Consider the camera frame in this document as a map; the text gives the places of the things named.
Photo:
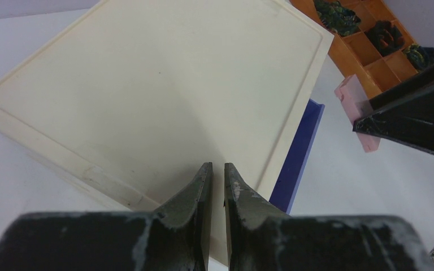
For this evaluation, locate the dark rolled cloth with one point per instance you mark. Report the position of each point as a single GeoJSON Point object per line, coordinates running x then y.
{"type": "Point", "coordinates": [385, 37]}
{"type": "Point", "coordinates": [419, 57]}
{"type": "Point", "coordinates": [337, 18]}

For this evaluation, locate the orange wooden compartment tray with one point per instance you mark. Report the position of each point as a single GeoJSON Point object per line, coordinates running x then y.
{"type": "Point", "coordinates": [356, 55]}

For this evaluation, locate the dark rolled cloth left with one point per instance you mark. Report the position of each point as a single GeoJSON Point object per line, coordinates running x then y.
{"type": "Point", "coordinates": [337, 18]}

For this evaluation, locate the purple wide drawer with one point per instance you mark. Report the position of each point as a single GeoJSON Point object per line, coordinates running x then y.
{"type": "Point", "coordinates": [288, 181]}

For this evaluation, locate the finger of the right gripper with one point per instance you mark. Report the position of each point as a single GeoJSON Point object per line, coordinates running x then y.
{"type": "Point", "coordinates": [409, 86]}
{"type": "Point", "coordinates": [408, 121]}

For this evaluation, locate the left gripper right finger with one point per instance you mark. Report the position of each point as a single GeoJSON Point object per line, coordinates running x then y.
{"type": "Point", "coordinates": [262, 237]}

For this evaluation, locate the dark rolled cloth front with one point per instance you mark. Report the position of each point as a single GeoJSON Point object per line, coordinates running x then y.
{"type": "Point", "coordinates": [419, 57]}

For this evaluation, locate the dark rolled cloth middle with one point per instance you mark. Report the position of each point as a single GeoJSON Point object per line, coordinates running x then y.
{"type": "Point", "coordinates": [385, 37]}

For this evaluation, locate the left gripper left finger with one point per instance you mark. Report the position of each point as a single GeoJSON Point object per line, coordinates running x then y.
{"type": "Point", "coordinates": [175, 236]}

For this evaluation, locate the cream drawer organizer cabinet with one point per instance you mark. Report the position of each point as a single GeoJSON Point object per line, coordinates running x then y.
{"type": "Point", "coordinates": [132, 98]}

